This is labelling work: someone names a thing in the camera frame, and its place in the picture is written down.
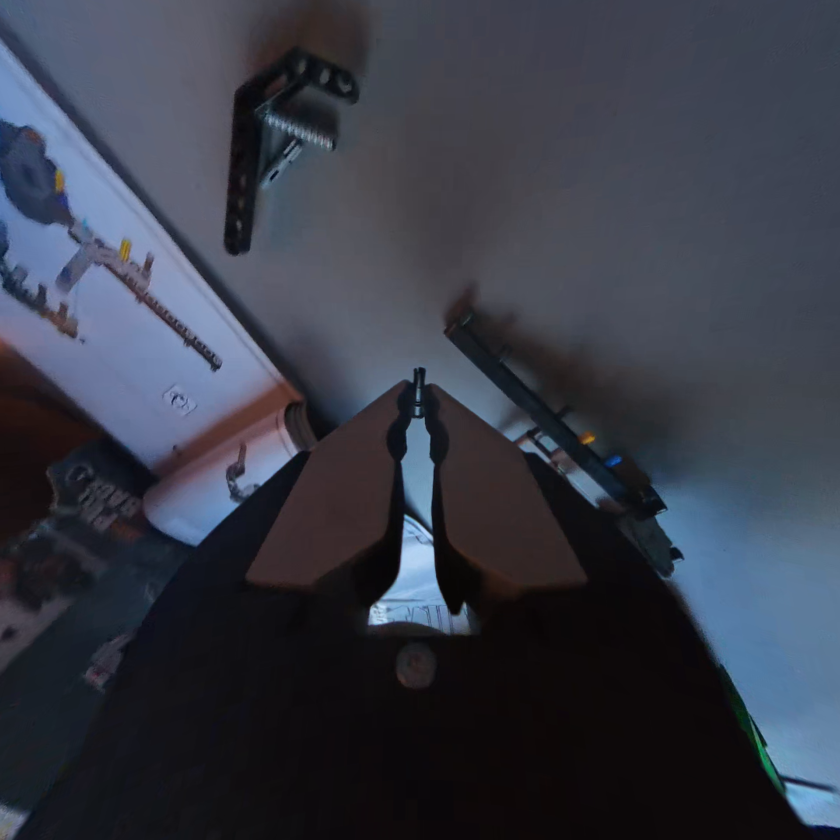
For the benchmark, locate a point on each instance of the long black lego beam assembly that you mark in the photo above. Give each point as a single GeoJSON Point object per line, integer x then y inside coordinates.
{"type": "Point", "coordinates": [525, 392]}

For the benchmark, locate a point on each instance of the lego instruction booklet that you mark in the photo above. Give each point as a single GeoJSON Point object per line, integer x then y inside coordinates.
{"type": "Point", "coordinates": [118, 341]}

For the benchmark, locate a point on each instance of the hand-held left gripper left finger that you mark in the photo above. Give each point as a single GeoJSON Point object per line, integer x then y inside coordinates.
{"type": "Point", "coordinates": [328, 499]}

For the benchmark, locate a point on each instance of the line drawing paper sheet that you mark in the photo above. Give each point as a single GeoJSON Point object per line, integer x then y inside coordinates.
{"type": "Point", "coordinates": [420, 571]}

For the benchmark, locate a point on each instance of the black angled lego beam assembly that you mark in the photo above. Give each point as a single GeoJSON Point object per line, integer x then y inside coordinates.
{"type": "Point", "coordinates": [239, 197]}

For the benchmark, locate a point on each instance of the green plastic object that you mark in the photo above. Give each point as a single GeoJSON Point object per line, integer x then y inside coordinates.
{"type": "Point", "coordinates": [754, 735]}

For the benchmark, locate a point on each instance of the small black lego pin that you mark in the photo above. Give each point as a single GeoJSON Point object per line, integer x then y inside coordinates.
{"type": "Point", "coordinates": [418, 379]}

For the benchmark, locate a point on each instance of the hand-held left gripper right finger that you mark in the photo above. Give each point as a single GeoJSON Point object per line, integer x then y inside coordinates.
{"type": "Point", "coordinates": [505, 505]}

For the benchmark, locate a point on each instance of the dark lego set box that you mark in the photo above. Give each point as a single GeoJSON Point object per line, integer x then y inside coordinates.
{"type": "Point", "coordinates": [98, 508]}

